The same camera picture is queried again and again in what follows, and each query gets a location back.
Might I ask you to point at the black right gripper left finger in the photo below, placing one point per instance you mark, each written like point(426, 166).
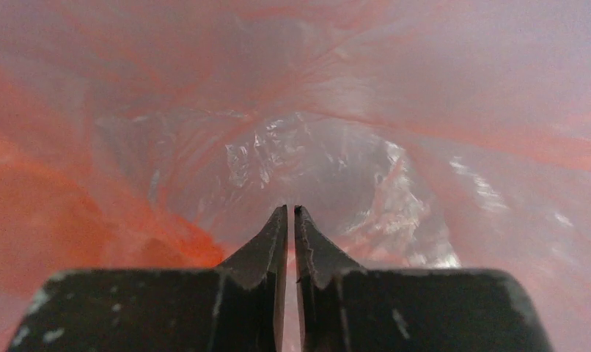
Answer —
point(236, 306)

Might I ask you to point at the red plastic trash bag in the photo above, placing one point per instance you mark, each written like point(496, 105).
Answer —
point(417, 133)

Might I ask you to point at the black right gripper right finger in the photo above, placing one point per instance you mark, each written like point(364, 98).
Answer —
point(344, 306)

